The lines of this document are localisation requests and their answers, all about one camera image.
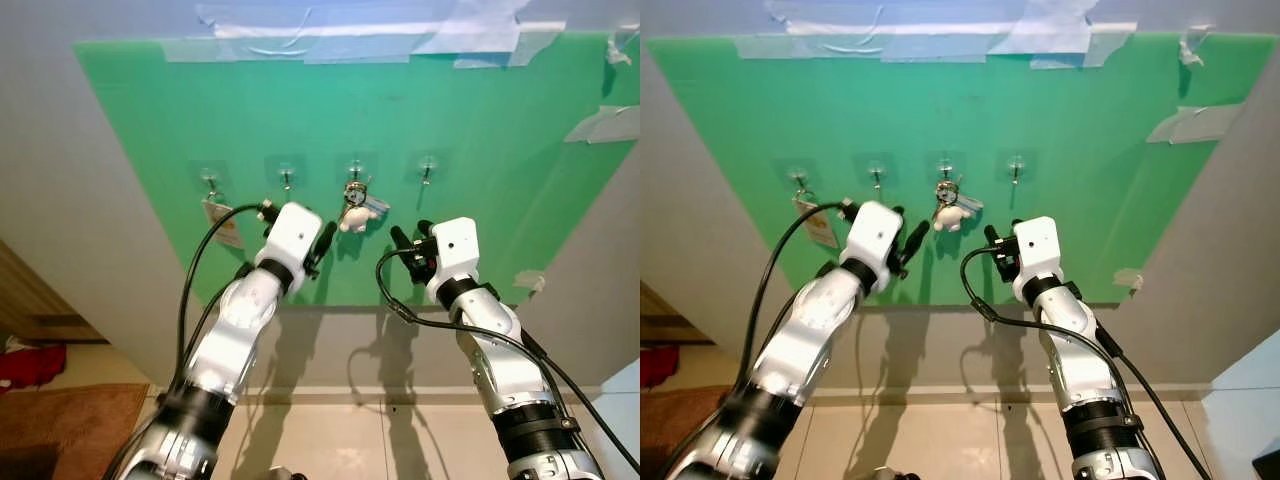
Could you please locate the key bunch with blue strap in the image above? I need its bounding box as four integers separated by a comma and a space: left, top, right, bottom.
932, 178, 984, 233
337, 178, 390, 234

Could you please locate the clear adhesive metal hook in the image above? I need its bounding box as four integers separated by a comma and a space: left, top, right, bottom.
995, 150, 1038, 187
335, 153, 376, 191
925, 152, 966, 189
772, 157, 816, 199
190, 157, 229, 201
853, 152, 894, 196
265, 153, 306, 196
405, 150, 449, 189

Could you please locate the white orange paper tag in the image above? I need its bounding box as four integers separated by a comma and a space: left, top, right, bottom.
792, 195, 839, 249
201, 196, 245, 251

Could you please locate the wide clear tape piece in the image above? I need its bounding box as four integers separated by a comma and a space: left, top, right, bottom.
563, 104, 641, 145
1145, 102, 1249, 146

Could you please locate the long clear tape strip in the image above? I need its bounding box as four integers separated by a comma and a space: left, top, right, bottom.
160, 18, 568, 69
735, 18, 1138, 69

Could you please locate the red cloth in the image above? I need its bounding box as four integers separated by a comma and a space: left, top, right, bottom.
640, 345, 679, 391
0, 344, 68, 393

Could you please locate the brown floor mat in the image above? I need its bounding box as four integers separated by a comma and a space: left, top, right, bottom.
0, 383, 151, 480
640, 385, 736, 480

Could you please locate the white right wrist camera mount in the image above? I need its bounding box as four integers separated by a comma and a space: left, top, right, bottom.
427, 217, 482, 306
1012, 216, 1063, 304

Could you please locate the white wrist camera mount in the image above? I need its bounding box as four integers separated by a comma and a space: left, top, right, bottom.
1012, 216, 1063, 304
256, 202, 324, 279
843, 201, 906, 276
427, 217, 482, 306

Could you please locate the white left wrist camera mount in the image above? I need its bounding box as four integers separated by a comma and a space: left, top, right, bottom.
256, 202, 324, 279
843, 201, 906, 276

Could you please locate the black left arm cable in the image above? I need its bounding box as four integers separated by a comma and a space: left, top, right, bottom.
735, 200, 863, 396
175, 203, 279, 396

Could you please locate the green plastic wall board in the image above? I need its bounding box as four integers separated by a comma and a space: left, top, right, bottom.
73, 30, 641, 309
645, 30, 1280, 306

